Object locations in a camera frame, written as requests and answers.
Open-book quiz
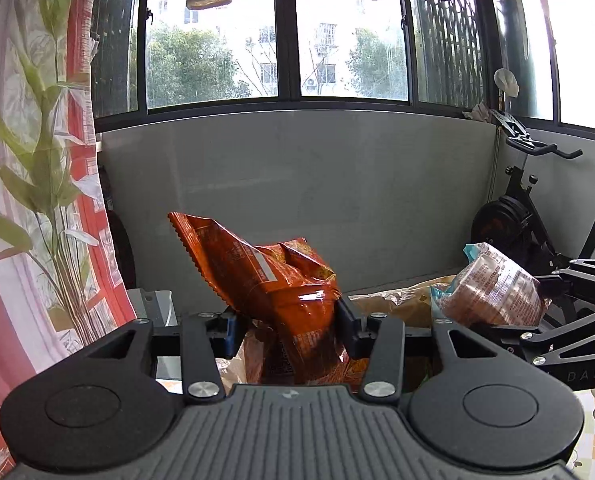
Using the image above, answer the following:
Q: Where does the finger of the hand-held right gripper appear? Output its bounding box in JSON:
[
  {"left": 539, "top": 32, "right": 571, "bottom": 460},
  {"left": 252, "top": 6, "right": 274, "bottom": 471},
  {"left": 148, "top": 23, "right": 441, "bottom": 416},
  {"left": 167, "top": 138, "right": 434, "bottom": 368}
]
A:
[
  {"left": 533, "top": 259, "right": 595, "bottom": 306},
  {"left": 470, "top": 305, "right": 595, "bottom": 368}
]

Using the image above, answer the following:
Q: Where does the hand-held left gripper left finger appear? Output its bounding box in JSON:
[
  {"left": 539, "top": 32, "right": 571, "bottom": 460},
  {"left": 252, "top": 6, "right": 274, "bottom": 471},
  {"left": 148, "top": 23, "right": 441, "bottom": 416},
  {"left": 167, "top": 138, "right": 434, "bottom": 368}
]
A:
[{"left": 85, "top": 310, "right": 248, "bottom": 405}]

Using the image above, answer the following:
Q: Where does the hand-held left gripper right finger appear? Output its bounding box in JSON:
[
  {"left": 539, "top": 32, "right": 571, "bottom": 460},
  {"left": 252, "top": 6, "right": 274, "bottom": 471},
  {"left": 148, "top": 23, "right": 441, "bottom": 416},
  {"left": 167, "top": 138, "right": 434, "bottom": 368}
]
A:
[{"left": 335, "top": 296, "right": 508, "bottom": 405}]

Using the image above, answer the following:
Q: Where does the cardboard box with liner bag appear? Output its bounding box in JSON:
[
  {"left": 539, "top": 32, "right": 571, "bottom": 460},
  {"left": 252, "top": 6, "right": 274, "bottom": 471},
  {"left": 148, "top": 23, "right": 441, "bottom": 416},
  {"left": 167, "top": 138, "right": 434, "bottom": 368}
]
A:
[{"left": 218, "top": 275, "right": 458, "bottom": 396}]

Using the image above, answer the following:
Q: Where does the clear packet with blue edge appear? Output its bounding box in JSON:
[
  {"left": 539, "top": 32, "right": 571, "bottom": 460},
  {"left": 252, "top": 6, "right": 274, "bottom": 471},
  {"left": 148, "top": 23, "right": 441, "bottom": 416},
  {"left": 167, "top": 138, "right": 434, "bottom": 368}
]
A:
[{"left": 430, "top": 242, "right": 553, "bottom": 328}]

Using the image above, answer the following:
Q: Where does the orange snack bag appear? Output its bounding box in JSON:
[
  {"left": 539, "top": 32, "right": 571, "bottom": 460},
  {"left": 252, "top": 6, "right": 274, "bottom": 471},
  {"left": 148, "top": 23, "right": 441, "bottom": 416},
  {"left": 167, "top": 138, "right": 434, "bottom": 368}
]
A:
[{"left": 168, "top": 211, "right": 373, "bottom": 388}]

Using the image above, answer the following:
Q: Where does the black exercise bike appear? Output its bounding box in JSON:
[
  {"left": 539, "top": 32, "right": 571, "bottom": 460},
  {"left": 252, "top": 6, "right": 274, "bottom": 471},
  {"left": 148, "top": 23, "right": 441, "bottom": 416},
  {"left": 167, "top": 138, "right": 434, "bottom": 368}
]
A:
[{"left": 470, "top": 110, "right": 595, "bottom": 281}]

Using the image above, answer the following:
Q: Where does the crumpled beige cloth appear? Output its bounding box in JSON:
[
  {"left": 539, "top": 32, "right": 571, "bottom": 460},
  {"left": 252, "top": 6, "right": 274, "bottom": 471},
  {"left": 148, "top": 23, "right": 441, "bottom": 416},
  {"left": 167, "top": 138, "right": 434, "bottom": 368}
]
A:
[{"left": 462, "top": 101, "right": 495, "bottom": 123}]

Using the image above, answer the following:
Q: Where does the white cloth on pole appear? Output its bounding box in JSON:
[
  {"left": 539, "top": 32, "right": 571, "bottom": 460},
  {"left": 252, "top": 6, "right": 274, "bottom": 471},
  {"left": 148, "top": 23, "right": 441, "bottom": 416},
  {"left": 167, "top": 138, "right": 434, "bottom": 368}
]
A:
[{"left": 494, "top": 67, "right": 519, "bottom": 98}]

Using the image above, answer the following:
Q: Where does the dark framed window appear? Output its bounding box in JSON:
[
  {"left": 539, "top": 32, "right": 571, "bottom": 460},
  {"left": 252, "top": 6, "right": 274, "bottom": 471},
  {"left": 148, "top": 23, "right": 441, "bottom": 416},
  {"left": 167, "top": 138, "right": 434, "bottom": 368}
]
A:
[{"left": 90, "top": 0, "right": 595, "bottom": 136}]

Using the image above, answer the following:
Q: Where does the printed backdrop curtain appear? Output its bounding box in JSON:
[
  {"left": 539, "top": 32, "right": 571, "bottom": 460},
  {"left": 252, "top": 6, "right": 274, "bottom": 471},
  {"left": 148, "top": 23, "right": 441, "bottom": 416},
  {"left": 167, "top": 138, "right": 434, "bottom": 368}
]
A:
[{"left": 0, "top": 0, "right": 138, "bottom": 471}]

